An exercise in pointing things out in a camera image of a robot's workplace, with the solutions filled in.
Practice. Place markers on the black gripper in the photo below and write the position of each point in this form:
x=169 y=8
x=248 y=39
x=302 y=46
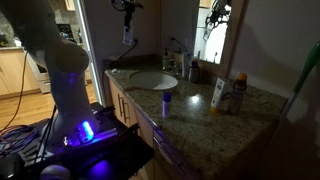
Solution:
x=129 y=6

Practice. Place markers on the clear plastic bottle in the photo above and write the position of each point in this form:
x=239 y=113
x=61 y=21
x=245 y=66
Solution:
x=128 y=36

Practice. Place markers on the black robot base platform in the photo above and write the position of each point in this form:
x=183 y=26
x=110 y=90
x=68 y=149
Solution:
x=116 y=152

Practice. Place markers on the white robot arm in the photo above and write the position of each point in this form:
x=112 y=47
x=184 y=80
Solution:
x=33 y=21

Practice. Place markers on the green soap dispenser bottle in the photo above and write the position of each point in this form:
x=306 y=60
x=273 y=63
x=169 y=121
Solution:
x=165 y=59

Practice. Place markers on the chrome sink faucet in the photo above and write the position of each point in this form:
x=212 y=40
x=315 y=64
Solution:
x=175 y=67

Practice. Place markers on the white oval sink basin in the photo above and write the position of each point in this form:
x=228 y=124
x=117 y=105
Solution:
x=153 y=80

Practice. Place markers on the white bottle blue cap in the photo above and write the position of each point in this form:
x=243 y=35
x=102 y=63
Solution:
x=166 y=105

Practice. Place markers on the brown spray bottle orange cap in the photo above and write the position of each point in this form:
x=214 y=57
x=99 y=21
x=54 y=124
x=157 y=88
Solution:
x=237 y=94

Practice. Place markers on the white electric toothbrush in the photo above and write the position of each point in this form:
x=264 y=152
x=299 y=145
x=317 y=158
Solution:
x=185 y=64

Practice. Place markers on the metal toothbrush holder cup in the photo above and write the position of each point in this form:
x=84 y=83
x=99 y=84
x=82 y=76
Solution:
x=194 y=72

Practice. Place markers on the white tube yellow cap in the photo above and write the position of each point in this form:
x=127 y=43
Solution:
x=218 y=92

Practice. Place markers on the wooden vanity cabinet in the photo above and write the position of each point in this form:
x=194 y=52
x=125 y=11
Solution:
x=166 y=164

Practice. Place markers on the wall mirror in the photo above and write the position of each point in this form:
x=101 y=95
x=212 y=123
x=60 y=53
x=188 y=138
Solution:
x=217 y=29

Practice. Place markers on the green handled mop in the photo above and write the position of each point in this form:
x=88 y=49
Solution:
x=310 y=63

